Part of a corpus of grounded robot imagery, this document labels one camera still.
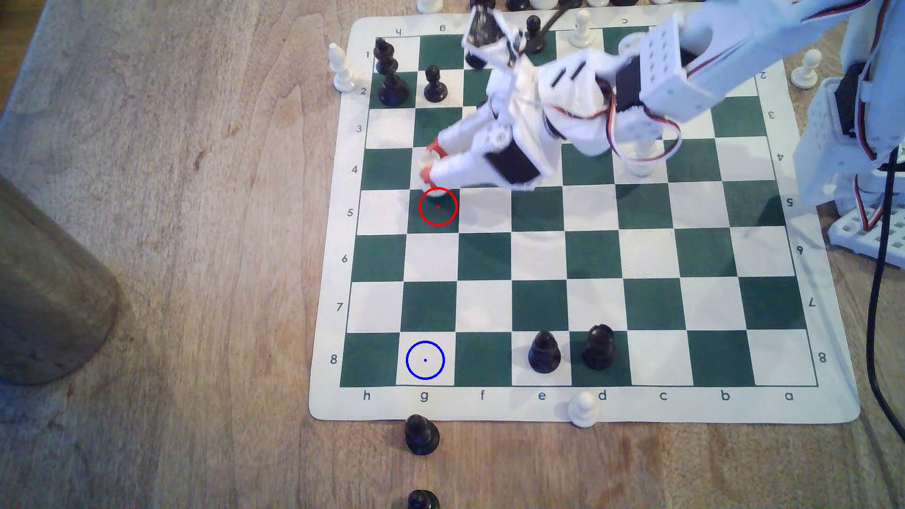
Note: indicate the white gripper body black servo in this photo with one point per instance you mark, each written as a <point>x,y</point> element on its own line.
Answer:
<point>511,162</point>

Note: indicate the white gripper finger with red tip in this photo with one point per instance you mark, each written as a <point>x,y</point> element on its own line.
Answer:
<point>459,169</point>
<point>470,133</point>

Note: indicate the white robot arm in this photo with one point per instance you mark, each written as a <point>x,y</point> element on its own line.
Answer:
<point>721,49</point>

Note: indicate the black pawn chess piece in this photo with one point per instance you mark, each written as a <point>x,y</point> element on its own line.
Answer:
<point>534,30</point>
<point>435,86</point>
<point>422,436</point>
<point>423,501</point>

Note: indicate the white pawn chess piece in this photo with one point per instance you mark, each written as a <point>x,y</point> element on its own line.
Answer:
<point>581,32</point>
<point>583,411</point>
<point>805,72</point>

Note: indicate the black king chess piece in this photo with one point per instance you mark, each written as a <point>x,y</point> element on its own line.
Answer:
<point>390,85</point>

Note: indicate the white bishop chess piece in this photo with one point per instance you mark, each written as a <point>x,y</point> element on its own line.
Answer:
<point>343,74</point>
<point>642,168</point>

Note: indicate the green white chess board mat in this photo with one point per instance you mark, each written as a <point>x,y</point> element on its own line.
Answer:
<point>537,283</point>

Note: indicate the black bishop chess piece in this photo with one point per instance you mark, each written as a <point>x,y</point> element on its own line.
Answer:
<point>544,355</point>

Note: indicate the black rook chess piece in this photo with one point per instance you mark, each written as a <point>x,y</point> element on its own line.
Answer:
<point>599,350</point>

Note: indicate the blurred wooden cylinder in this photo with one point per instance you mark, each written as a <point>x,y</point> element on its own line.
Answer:
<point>49,297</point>

